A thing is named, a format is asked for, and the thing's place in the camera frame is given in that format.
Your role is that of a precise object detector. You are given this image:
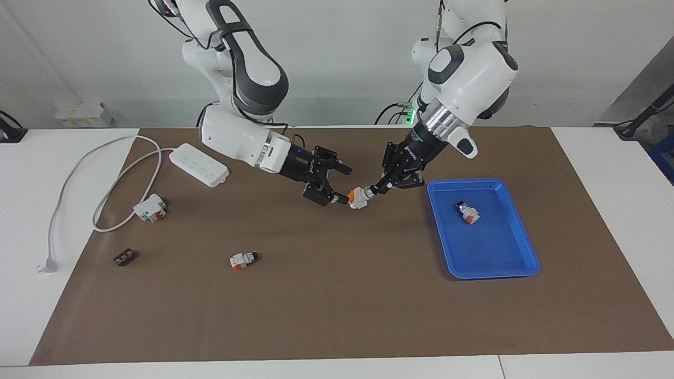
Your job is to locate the brown table mat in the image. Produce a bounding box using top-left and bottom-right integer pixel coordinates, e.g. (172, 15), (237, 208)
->
(29, 125), (674, 366)

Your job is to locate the white cardboard box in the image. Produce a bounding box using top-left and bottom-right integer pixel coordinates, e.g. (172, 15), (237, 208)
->
(54, 102), (114, 128)

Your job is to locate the white orange small part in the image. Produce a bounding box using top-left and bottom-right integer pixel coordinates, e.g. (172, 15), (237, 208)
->
(230, 251), (260, 272)

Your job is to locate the black clamp base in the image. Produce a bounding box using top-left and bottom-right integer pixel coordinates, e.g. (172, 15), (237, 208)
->
(0, 109), (28, 144)

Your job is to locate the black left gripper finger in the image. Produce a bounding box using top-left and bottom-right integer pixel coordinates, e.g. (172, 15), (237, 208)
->
(379, 173), (425, 195)
(370, 141), (401, 195)

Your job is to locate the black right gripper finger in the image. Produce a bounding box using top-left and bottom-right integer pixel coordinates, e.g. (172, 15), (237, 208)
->
(314, 146), (353, 176)
(302, 176), (350, 207)

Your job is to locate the orange-tipped switch part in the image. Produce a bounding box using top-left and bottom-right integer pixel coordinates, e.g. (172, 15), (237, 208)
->
(348, 184), (378, 210)

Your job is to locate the white power strip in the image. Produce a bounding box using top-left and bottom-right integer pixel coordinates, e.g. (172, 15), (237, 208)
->
(170, 143), (230, 188)

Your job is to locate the white selector switch black knob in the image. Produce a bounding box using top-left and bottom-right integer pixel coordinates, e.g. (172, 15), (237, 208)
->
(455, 200), (481, 225)

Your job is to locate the white power strip cable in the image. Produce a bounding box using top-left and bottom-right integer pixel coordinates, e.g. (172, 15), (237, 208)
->
(48, 134), (175, 260)

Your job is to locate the blue plastic tray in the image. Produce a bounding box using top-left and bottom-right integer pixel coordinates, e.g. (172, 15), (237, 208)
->
(427, 178), (541, 280)

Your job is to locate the white circuit breaker red lever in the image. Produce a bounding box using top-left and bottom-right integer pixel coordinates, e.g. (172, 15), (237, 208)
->
(133, 193), (167, 223)

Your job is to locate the blue crate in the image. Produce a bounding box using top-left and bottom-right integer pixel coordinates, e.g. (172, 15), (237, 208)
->
(649, 134), (674, 185)

